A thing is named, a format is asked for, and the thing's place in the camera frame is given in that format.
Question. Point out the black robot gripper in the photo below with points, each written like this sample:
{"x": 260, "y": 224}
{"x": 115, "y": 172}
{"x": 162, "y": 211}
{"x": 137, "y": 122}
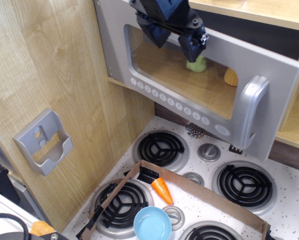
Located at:
{"x": 159, "y": 18}

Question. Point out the grey toy microwave door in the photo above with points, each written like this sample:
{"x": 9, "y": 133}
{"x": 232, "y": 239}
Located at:
{"x": 246, "y": 116}

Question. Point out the green toy vegetable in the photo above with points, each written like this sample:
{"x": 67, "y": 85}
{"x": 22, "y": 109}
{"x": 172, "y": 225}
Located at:
{"x": 198, "y": 66}

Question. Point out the yellow toy corn cob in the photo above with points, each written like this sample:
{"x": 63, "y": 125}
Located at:
{"x": 231, "y": 78}

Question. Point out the silver toy slotted spoon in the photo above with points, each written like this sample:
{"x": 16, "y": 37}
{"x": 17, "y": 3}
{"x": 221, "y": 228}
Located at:
{"x": 194, "y": 131}

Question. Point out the back left stove burner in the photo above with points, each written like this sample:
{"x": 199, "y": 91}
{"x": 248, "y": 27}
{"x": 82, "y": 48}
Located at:
{"x": 163, "y": 148}

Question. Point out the stove burner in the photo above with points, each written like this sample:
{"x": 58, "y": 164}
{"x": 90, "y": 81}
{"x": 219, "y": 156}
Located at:
{"x": 209, "y": 230}
{"x": 117, "y": 220}
{"x": 247, "y": 185}
{"x": 163, "y": 148}

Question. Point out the upper grey stove knob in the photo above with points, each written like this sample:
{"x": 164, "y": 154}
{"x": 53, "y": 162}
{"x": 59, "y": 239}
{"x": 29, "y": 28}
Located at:
{"x": 209, "y": 152}

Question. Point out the grey stove knob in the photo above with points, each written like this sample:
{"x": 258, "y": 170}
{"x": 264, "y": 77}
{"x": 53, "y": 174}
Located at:
{"x": 176, "y": 216}
{"x": 194, "y": 177}
{"x": 209, "y": 152}

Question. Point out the grey toy spatula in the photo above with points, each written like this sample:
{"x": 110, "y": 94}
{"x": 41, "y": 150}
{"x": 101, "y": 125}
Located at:
{"x": 235, "y": 150}

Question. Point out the middle grey stove knob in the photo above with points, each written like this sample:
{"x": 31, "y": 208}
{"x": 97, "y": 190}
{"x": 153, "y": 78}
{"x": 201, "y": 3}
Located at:
{"x": 194, "y": 177}

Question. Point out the orange toy carrot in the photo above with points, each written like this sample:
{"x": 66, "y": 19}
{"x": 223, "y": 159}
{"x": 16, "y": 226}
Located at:
{"x": 160, "y": 187}

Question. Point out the back right stove burner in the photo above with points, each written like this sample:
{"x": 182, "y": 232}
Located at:
{"x": 247, "y": 185}

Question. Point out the lower grey stove knob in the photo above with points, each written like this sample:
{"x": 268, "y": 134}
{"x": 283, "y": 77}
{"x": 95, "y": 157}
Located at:
{"x": 176, "y": 216}

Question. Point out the brown cardboard barrier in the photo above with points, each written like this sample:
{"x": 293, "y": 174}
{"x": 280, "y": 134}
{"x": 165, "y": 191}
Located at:
{"x": 196, "y": 202}

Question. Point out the light blue bowl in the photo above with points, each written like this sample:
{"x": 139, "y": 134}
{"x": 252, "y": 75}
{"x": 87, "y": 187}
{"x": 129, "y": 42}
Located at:
{"x": 152, "y": 223}

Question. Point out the front left stove burner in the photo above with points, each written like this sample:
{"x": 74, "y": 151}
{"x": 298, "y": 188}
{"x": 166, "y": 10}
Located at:
{"x": 117, "y": 220}

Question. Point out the front right stove burner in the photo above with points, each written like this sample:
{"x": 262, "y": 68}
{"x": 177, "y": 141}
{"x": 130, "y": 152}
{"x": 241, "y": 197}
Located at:
{"x": 209, "y": 230}

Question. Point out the orange toy food piece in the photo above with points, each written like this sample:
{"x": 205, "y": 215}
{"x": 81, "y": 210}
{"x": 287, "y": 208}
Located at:
{"x": 41, "y": 228}

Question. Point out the grey wall phone holder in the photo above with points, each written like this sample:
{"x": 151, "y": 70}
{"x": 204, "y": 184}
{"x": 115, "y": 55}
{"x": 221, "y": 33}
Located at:
{"x": 37, "y": 134}

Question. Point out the black camera mount equipment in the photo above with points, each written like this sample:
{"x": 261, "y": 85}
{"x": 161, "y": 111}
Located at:
{"x": 7, "y": 189}

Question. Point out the silver aluminium rail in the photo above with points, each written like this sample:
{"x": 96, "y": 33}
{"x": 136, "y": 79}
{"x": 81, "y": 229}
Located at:
{"x": 8, "y": 207}

